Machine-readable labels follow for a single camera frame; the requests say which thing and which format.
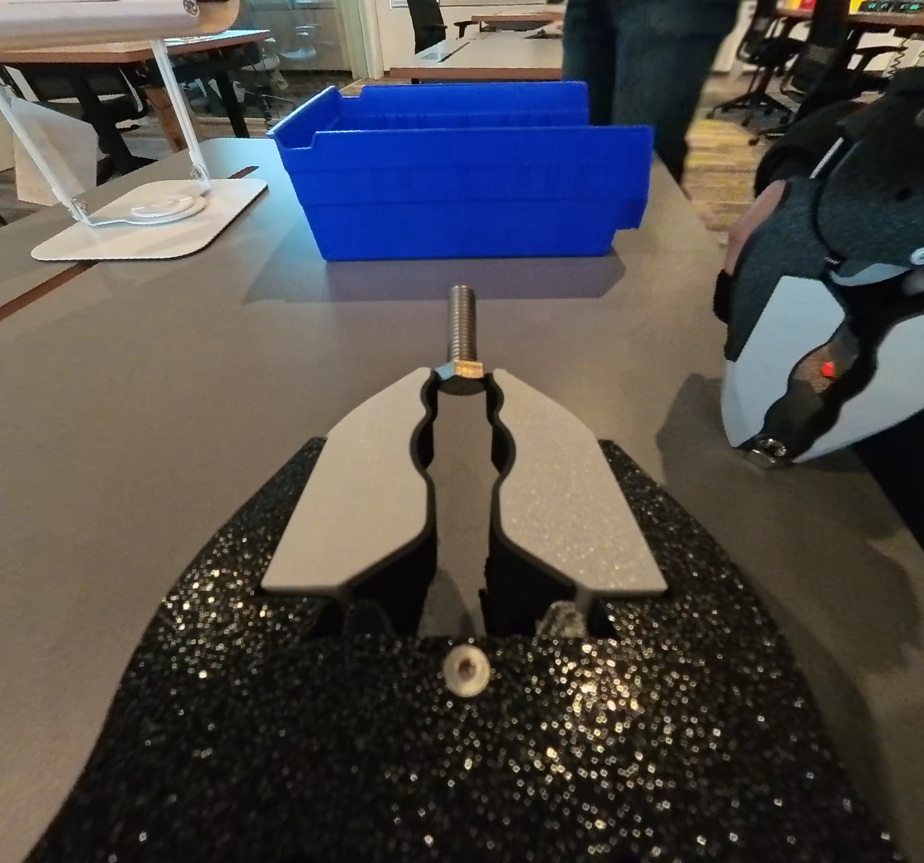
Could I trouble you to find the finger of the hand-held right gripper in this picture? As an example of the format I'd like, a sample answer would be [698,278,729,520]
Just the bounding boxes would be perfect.
[782,298,924,465]
[720,274,849,454]

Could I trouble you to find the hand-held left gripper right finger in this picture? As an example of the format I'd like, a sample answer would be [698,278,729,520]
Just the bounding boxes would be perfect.
[491,367,670,598]

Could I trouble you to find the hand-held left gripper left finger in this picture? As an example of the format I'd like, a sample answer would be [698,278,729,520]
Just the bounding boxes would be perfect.
[260,366,441,597]

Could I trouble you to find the steel hex bolt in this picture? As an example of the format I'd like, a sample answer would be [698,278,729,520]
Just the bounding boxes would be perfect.
[435,284,490,396]

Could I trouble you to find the blue plastic bin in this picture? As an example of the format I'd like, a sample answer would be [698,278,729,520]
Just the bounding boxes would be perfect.
[266,81,656,262]

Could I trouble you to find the person's right hand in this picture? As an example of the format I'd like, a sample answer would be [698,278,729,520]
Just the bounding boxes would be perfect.
[724,179,786,279]

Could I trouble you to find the black office chair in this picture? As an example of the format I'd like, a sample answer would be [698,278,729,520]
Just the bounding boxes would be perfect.
[711,0,863,135]
[400,0,472,54]

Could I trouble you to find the wooden framed acrylic sign stand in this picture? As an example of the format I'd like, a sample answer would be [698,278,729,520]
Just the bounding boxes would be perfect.
[0,0,270,262]

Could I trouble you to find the pale office desk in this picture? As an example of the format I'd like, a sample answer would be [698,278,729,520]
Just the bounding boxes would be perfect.
[388,29,565,84]

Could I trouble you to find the white paper sheet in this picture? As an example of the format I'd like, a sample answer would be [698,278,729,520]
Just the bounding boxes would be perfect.
[14,96,98,207]

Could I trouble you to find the wooden top desk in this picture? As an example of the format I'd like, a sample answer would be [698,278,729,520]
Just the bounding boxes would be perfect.
[0,29,271,160]

